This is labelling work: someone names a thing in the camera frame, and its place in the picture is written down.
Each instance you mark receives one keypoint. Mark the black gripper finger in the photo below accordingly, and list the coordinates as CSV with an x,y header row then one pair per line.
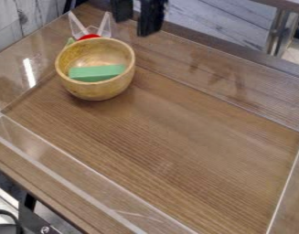
x,y
151,18
122,9

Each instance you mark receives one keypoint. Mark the red fruit with green leaf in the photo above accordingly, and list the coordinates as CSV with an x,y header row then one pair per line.
x,y
71,40

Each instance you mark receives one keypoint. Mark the wooden bowl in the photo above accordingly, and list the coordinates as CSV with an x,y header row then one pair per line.
x,y
97,52

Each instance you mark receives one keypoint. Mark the green rectangular block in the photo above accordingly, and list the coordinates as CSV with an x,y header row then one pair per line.
x,y
95,73

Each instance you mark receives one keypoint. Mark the metal table leg background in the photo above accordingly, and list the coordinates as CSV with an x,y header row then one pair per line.
x,y
281,32

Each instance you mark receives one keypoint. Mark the clear acrylic corner bracket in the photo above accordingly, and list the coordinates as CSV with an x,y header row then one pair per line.
x,y
79,30

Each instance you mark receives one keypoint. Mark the clear acrylic tray wall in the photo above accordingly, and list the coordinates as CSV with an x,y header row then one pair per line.
x,y
90,201

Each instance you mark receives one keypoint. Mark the black table leg bracket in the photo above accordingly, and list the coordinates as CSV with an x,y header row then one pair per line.
x,y
34,224

